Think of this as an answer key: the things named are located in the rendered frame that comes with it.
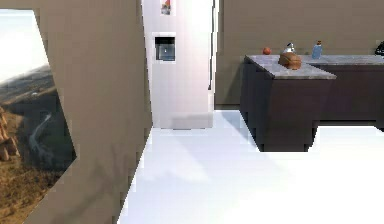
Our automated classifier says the pale silver fridge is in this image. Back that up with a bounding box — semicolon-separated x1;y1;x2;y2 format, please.
141;0;220;130

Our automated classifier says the dark brown kitchen counter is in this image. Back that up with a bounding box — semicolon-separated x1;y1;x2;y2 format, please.
239;54;384;153

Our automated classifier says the small picture on fridge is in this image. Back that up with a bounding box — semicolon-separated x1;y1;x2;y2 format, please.
160;0;173;16

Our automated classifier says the brown bread loaf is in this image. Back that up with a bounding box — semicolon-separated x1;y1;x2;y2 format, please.
278;52;303;71

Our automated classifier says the silver kettle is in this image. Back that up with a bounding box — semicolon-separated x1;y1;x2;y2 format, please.
283;42;297;55

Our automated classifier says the blue bottle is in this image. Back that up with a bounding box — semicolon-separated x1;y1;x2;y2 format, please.
311;40;324;60

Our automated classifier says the large landscape window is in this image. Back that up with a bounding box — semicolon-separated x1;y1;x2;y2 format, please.
0;8;78;224

